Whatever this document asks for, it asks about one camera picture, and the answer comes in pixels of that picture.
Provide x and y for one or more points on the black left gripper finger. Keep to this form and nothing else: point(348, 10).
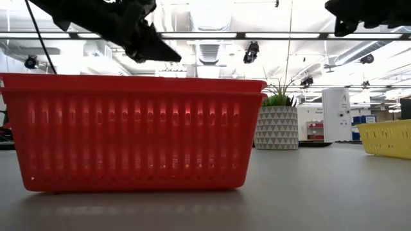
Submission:
point(147, 49)

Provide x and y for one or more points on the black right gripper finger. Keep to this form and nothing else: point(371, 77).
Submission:
point(345, 28)

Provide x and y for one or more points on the yellow plastic slotted basket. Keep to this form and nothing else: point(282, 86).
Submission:
point(388, 141)

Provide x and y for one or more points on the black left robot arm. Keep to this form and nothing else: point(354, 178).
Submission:
point(80, 13)

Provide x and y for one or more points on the shelf with red bins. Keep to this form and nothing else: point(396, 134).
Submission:
point(315, 131)

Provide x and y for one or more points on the black ceiling spot lamp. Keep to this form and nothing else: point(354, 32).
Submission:
point(251, 53)
point(31, 62)
point(307, 81)
point(367, 59)

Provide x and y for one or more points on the blue storage bins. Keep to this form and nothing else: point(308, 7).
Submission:
point(364, 120)

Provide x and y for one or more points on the green succulent plant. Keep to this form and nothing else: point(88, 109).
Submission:
point(277, 100)

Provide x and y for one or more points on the grey triangle-patterned plant pot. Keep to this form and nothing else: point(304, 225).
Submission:
point(276, 128)

